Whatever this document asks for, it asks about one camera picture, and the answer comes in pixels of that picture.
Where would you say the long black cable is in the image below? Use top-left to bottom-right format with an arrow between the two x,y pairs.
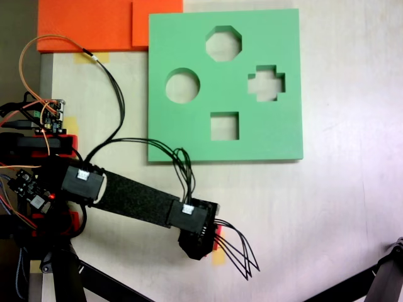
82,47 -> 127,165

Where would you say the green shape-hole board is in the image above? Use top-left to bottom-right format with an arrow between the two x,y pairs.
147,8 -> 305,165

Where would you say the black circuit board grey chip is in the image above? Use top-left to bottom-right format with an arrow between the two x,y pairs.
8,169 -> 55,216

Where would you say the wide yellow tape strip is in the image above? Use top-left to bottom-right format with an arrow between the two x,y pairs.
73,52 -> 111,64

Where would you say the black arm wire loop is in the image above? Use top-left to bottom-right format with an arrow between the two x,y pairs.
109,137 -> 197,207

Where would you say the red cross columnar block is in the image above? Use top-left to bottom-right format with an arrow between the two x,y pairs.
201,220 -> 227,260

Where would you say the long orange wire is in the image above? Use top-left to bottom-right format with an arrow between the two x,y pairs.
19,35 -> 96,109

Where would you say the red base mount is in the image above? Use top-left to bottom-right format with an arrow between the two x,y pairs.
30,133 -> 82,237

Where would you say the black usb plug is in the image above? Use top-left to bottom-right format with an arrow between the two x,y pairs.
0,118 -> 34,131

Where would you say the yellow tape strip with mark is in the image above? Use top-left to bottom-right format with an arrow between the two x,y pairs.
212,250 -> 227,267

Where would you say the large orange foam block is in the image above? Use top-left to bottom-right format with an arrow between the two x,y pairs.
37,0 -> 133,53

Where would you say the black circuit board green terminal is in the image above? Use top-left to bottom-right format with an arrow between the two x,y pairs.
40,98 -> 67,134

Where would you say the black gripper wire loop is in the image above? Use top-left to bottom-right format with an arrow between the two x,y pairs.
215,219 -> 261,282

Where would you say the black notched tripod leg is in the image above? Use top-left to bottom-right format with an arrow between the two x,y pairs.
302,237 -> 403,302

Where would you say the blue braided cable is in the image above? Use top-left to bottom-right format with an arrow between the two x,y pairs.
15,247 -> 28,300

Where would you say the small orange foam block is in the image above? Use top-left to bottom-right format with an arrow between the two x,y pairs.
132,0 -> 184,50

